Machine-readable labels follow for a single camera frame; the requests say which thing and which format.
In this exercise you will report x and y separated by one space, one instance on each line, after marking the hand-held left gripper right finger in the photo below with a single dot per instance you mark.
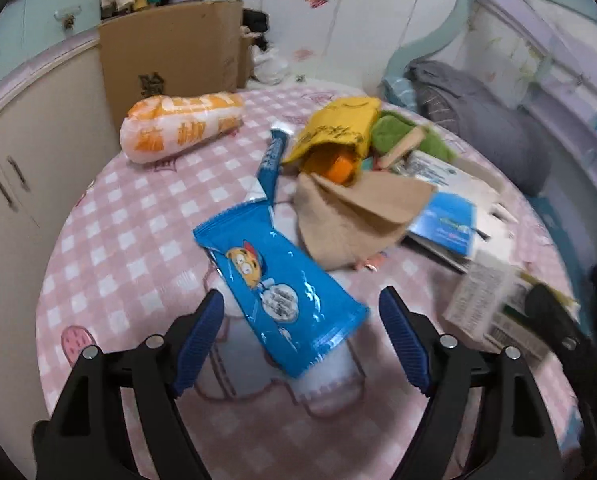
403 335

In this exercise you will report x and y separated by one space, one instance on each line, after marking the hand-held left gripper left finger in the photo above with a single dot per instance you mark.
198 340

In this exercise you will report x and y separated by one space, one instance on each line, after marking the printed paper box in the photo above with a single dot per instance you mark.
483 300

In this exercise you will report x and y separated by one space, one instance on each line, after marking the blue tiger print snack packet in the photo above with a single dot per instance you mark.
278 290

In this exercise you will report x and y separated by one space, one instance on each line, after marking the orange and white plastic bag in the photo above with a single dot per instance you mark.
178 125

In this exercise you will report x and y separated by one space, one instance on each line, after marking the teal patterned bed sheet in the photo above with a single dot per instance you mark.
553 215

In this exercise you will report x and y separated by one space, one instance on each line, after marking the white paper sheet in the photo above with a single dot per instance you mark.
498 230

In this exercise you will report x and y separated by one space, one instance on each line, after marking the blue booklet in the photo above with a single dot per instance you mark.
448 220

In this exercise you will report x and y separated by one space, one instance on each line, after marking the brown paper bag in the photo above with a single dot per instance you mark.
348 220

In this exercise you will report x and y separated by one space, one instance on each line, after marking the white printed paper packet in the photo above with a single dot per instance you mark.
443 172

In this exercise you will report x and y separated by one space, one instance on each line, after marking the orange packet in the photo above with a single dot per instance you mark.
338 167

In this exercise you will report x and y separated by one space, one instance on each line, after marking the beige paper wrapper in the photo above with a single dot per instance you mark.
403 147

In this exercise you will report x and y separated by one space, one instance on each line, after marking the green cloth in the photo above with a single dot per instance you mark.
438 147

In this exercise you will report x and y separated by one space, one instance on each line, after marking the narrow blue snack packet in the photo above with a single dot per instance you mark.
271 160

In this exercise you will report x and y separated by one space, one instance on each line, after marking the grey quilt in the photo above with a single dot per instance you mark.
488 125

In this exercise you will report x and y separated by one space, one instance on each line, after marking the yellow paper bag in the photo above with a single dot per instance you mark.
333 125

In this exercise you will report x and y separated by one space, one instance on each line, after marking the cream cabinet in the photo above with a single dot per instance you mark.
8 200

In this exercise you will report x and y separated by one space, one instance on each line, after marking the blue plaid pillow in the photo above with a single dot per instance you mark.
398 92

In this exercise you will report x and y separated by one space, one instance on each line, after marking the tall cardboard box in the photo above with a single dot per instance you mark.
168 50

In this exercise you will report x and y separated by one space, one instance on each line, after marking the pink flower sticker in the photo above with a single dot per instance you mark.
303 54

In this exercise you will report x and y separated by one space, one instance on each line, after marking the black clothing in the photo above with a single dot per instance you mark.
255 27

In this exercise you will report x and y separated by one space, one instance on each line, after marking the white wardrobe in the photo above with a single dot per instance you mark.
288 10

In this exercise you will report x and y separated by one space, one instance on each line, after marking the pinecone ornament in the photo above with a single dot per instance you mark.
69 21

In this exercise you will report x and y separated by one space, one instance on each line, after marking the wide teal drawer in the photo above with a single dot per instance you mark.
3 35

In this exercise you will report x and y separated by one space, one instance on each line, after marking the narrow teal drawer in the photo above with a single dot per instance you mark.
43 0

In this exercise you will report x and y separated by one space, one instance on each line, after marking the teal bunk bed frame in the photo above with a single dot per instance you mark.
428 45

